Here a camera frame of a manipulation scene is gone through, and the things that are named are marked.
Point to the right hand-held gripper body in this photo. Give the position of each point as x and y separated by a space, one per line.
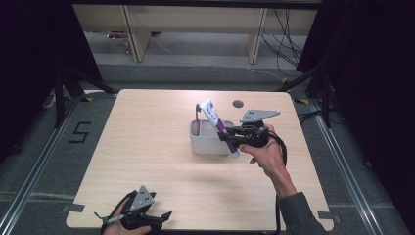
257 116

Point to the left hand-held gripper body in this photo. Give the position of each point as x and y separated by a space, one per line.
142 199

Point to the grey plastic organiser container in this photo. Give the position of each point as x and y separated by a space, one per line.
205 145

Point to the white and purple toothpaste tube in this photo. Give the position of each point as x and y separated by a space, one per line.
212 114

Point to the pink and grey toothbrush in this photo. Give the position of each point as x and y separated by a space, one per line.
197 122

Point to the person's left hand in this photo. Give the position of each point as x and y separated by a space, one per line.
119 230

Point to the person's right hand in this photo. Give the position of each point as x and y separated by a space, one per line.
267 156

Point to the yellow and black tape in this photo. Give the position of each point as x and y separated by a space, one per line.
301 101
87 99

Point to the grey tape strip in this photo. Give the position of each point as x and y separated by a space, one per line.
329 217
74 207

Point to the black metal stand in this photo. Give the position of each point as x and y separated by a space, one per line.
59 98
326 98

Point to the dark curtain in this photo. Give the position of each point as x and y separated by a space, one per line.
375 81
29 65

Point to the small red and white item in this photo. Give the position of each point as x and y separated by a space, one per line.
125 45

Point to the metal floor rail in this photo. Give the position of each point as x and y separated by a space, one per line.
345 169
36 169

